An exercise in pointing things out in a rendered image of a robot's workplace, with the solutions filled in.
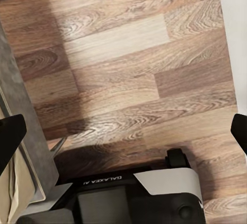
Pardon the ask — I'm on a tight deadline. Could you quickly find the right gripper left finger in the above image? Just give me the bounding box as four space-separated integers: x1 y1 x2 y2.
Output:
0 114 27 175

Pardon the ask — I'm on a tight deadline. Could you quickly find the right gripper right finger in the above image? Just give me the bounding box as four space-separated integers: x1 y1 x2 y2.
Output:
231 114 247 156

